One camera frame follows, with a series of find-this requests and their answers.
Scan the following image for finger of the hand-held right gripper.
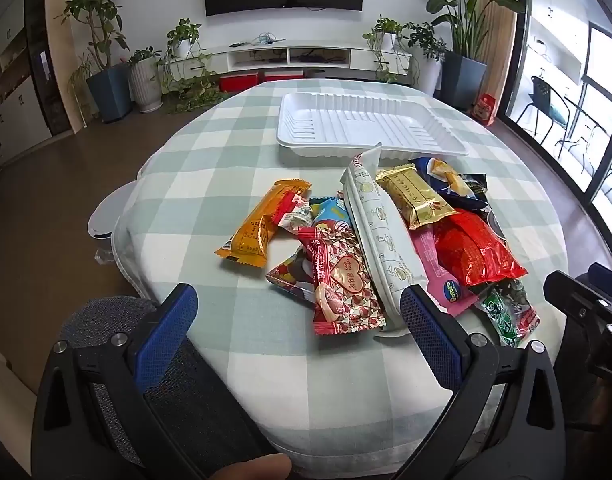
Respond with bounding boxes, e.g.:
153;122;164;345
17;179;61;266
543;271;612;376
588;262;612;303

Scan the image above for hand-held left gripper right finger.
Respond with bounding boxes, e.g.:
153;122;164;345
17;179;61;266
393;285;567;480

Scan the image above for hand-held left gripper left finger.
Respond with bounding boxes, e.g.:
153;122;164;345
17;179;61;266
30;282;209;480

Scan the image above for pink snack packet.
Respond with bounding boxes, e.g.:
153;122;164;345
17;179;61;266
411;225;479;317

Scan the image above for green and red snack packet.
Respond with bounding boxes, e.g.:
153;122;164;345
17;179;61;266
473;280;542;348

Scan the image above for large red snack packet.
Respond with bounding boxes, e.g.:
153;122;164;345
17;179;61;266
432;210;528;288

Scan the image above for red heart print snack packet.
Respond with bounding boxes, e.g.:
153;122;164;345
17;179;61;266
298;226;387;337

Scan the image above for dark printed snack packet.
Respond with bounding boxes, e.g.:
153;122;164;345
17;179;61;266
486;207;511;248

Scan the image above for long white green-print packet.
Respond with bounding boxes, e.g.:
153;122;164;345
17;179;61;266
340;142;429;333

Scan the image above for gold snack packet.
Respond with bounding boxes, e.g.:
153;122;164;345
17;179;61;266
376;165;459;230

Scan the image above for orange snack packet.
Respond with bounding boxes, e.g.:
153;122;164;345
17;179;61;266
215;179;313;267

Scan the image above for black snack packet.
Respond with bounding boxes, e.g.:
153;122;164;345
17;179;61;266
438;172;489;211

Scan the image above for light blue cartoon snack packet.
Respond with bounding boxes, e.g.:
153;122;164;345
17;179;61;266
308;197;354;233

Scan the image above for dark blue snack packet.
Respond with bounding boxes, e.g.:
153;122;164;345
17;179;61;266
411;157;479;201

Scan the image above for small red white candy packet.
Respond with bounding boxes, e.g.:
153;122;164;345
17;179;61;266
278;195;317;233

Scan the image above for white plastic tray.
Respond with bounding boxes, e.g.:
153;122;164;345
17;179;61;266
277;92;468;157

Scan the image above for person's left hand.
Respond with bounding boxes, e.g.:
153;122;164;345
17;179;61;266
206;454;293;480

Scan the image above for grey mesh office chair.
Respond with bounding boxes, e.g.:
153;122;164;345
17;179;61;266
56;295;297;480

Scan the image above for white round stool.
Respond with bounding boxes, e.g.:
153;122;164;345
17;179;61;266
88;182;136;241

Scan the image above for black metal balcony table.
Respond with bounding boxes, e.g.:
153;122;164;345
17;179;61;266
556;105;612;171

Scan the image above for green checked tablecloth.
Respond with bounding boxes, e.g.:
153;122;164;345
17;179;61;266
113;79;569;461

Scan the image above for red paper bag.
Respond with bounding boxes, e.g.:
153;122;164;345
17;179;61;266
473;92;498;126

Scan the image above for tree plant in blue pot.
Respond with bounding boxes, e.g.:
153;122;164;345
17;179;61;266
60;0;134;123

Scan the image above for large-leaf plant in grey pot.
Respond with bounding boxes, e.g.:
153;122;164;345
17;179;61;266
403;0;527;111

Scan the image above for plant in white ribbed pot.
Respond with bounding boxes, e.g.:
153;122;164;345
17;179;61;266
128;47;165;113

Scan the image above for black framed glass door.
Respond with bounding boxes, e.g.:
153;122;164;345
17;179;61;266
501;0;612;221

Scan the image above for bushy plant in white pot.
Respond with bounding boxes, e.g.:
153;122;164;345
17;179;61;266
403;22;447;97

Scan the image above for beige curtain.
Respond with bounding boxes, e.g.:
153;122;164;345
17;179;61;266
481;0;519;106

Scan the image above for tall storage cabinet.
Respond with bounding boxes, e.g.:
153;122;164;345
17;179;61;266
0;0;79;171

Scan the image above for trailing pothos in white pot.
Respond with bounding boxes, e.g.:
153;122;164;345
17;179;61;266
163;19;221;106
363;16;411;83

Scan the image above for white television cabinet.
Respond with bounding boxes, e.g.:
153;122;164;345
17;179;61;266
163;40;421;86

